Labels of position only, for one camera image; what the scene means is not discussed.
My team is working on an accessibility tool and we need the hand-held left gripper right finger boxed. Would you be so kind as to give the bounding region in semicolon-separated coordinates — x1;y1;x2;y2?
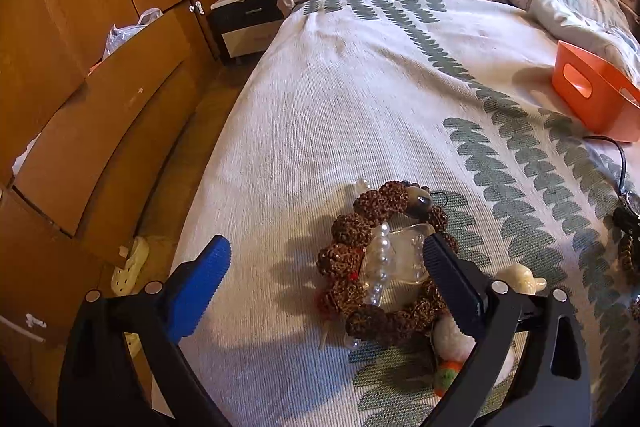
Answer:
422;234;592;427

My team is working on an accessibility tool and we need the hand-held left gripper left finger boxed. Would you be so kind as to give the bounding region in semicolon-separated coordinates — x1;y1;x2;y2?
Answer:
56;234;233;427

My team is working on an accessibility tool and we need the cream shell ornament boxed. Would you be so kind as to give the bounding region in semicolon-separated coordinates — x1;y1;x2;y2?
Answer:
495;263;548;295

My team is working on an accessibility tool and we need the orange plastic basket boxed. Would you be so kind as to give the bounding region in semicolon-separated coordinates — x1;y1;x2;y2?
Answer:
551;40;640;144

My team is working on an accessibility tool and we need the white pompom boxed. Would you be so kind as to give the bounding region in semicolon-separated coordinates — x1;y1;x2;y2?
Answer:
432;317;476;360

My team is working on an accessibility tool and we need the cream perforated slipper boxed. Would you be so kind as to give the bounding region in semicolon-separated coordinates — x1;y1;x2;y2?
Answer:
111;236;151;295

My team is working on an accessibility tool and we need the orange green pompom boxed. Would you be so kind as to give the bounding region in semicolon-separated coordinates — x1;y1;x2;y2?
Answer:
432;359;461;398

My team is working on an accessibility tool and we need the leaf print bedspread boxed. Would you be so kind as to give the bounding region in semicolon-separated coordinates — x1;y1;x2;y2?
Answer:
165;0;640;427

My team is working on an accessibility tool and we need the white plastic bag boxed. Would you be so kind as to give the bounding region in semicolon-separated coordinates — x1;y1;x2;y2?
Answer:
102;8;163;58

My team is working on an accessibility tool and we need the black white nightstand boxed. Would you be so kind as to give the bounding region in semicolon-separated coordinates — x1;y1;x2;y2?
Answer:
207;0;288;60

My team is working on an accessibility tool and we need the small brown bead bracelet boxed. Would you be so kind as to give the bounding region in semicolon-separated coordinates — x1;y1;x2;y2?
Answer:
617;232;640;278

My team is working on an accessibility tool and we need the black watch with cord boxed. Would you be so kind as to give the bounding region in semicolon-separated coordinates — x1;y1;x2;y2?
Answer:
585;134;640;238

